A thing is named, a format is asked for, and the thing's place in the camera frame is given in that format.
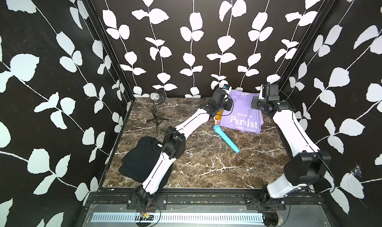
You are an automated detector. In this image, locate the purple Persist t-shirt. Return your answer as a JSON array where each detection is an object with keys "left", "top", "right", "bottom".
[{"left": 220, "top": 90, "right": 264, "bottom": 134}]

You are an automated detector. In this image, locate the yellow t-shirt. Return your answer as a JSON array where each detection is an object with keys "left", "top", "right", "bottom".
[{"left": 215, "top": 109, "right": 224, "bottom": 122}]

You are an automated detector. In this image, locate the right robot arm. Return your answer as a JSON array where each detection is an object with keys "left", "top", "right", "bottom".
[{"left": 251, "top": 83, "right": 331, "bottom": 199}]

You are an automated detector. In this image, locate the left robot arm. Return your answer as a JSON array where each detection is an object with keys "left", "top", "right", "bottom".
[{"left": 135, "top": 84, "right": 233, "bottom": 208}]

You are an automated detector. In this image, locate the pink plastic basket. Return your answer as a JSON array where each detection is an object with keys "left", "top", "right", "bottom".
[{"left": 213, "top": 115, "right": 221, "bottom": 126}]

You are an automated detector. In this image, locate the blue toy microphone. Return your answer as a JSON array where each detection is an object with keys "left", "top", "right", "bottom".
[{"left": 213, "top": 125, "right": 240, "bottom": 153}]

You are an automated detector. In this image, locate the black t-shirt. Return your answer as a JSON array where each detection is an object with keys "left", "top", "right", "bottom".
[{"left": 119, "top": 137, "right": 162, "bottom": 183}]

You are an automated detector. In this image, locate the small circuit board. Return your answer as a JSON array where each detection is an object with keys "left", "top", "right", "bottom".
[{"left": 139, "top": 213, "right": 154, "bottom": 222}]

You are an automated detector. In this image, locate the white perforated strip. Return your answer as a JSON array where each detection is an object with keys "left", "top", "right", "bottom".
[{"left": 90, "top": 212, "right": 264, "bottom": 225}]

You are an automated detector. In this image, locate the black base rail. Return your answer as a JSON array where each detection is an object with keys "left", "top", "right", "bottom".
[{"left": 85, "top": 188, "right": 324, "bottom": 213}]

